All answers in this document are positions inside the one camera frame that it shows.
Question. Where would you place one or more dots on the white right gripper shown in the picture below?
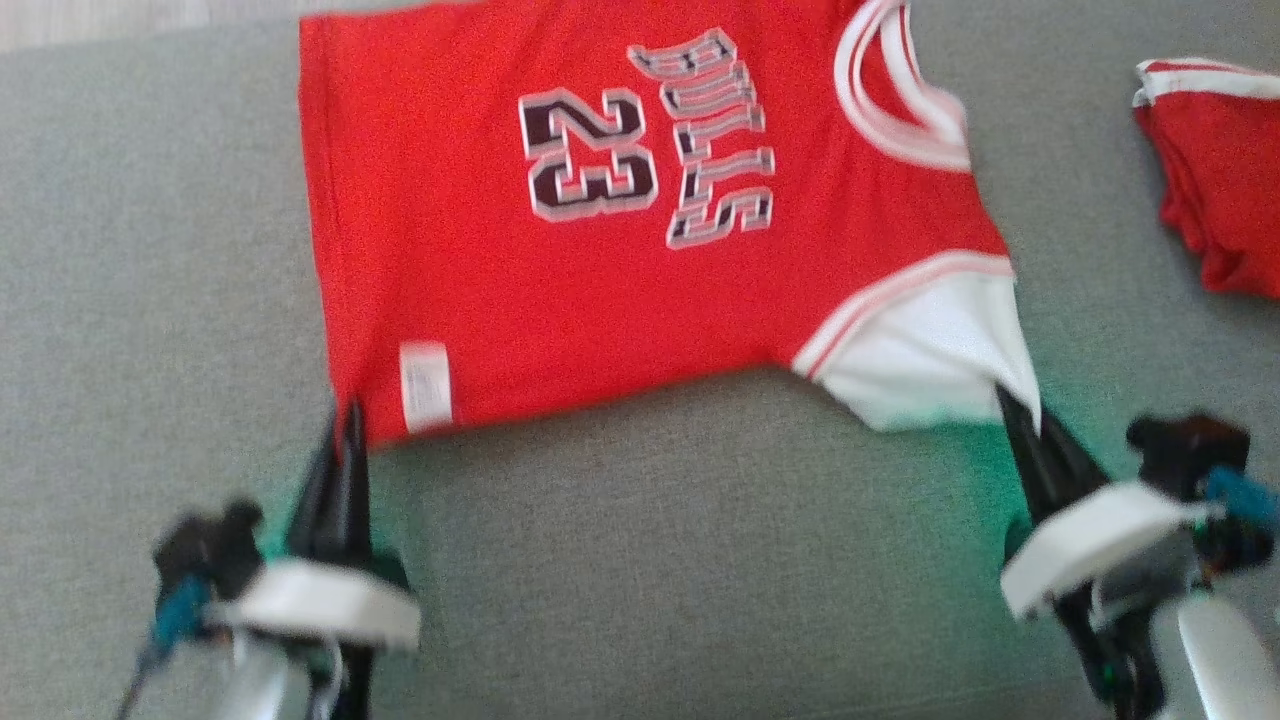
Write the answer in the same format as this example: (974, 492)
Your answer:
(1090, 535)

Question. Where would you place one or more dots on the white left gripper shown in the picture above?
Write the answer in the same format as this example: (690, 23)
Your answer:
(320, 600)

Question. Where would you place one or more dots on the red Bulls 23 jersey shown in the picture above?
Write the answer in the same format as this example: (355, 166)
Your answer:
(500, 300)

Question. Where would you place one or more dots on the red shorts with white trim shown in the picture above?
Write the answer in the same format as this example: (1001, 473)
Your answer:
(1220, 180)

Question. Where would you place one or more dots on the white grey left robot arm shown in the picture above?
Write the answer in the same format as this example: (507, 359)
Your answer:
(260, 690)

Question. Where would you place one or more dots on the large grey sofa seat cushion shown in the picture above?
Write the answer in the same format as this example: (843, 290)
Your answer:
(700, 550)

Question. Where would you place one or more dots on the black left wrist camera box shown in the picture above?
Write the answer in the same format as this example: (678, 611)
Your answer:
(205, 550)

